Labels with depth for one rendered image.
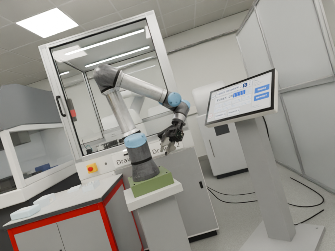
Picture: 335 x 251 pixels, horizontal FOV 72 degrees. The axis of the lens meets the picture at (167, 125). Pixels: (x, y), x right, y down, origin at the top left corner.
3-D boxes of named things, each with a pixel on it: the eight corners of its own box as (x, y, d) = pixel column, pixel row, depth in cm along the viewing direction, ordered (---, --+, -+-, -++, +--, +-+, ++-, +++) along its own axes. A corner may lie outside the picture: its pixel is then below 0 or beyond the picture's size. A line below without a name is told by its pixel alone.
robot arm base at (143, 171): (161, 175, 117) (155, 156, 116) (132, 184, 115) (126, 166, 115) (158, 168, 132) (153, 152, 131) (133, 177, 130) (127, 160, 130)
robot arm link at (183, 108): (176, 101, 146) (188, 108, 148) (170, 115, 141) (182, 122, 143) (181, 96, 140) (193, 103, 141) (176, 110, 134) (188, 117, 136)
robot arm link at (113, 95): (131, 160, 128) (89, 69, 123) (130, 156, 143) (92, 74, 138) (150, 151, 130) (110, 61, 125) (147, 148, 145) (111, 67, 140)
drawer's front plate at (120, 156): (147, 158, 193) (144, 145, 193) (114, 168, 194) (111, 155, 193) (148, 158, 195) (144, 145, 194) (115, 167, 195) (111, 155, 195)
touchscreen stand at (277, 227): (306, 278, 129) (255, 104, 127) (236, 259, 162) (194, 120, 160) (325, 230, 164) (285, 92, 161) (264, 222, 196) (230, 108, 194)
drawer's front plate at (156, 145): (184, 147, 192) (180, 135, 192) (150, 157, 193) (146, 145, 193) (183, 147, 194) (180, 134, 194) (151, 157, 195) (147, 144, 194)
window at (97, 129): (178, 127, 195) (145, 18, 193) (83, 156, 197) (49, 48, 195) (178, 127, 196) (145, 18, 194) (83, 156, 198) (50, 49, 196)
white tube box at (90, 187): (94, 189, 161) (92, 184, 161) (83, 192, 162) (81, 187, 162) (99, 184, 174) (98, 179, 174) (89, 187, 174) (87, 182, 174)
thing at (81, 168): (194, 146, 194) (189, 129, 193) (80, 180, 196) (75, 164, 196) (187, 137, 289) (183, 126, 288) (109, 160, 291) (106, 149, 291)
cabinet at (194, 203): (223, 235, 195) (196, 146, 193) (107, 269, 198) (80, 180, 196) (206, 197, 290) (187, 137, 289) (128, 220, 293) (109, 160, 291)
